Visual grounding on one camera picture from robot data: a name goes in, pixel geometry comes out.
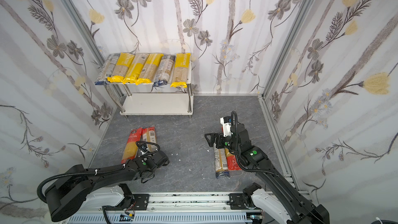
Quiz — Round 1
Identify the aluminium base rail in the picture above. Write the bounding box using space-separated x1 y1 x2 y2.
62 192 312 224

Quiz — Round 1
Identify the clear grey labelled spaghetti bag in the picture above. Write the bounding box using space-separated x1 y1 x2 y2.
94 53 121 86

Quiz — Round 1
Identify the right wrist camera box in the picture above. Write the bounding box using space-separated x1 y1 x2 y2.
220 116 232 137

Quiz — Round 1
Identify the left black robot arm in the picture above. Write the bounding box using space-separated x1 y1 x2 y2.
36 150 170 222

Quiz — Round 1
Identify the yellow band spaghetti bag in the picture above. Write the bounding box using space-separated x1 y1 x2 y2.
122 53 149 84

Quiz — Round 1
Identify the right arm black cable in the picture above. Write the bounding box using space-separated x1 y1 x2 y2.
229 110 280 176

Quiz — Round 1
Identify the blue gold spaghetti bag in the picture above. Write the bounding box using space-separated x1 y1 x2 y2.
153 55 176 87
214 146 230 179

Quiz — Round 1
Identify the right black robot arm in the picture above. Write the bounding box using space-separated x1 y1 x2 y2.
204 124 330 224

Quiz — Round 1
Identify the yellow spaghetti bag barcode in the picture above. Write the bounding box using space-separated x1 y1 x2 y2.
135 54 164 85

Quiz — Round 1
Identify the red spaghetti bag white label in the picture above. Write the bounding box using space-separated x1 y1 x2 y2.
142 126 158 152

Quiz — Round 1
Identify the yellow Pastatime spaghetti bag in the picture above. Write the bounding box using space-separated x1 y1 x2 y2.
107 53 135 83

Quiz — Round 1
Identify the white two-tier shelf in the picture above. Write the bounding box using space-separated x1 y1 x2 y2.
104 64 194 117

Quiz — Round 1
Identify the long yellow spaghetti bag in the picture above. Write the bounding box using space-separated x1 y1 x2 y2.
171 54 191 88

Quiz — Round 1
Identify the red Barilla spaghetti bag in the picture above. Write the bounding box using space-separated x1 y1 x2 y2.
224 148 241 171

